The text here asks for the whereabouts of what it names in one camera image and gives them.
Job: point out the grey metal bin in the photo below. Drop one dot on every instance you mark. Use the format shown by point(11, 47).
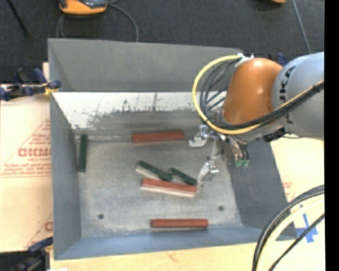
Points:
point(147, 207)

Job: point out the brown cardboard board red print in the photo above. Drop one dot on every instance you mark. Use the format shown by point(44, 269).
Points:
point(22, 179)

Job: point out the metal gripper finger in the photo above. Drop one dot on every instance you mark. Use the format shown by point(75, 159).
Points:
point(199, 140)
point(207, 171)

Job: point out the black cylinder on white bracket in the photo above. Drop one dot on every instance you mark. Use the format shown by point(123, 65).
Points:
point(274, 134)

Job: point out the red-brown flat block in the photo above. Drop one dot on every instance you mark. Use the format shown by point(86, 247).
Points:
point(158, 137)
point(179, 223)
point(166, 186)

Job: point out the dark green flat block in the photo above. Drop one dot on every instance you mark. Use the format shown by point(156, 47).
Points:
point(82, 152)
point(183, 176)
point(154, 170)

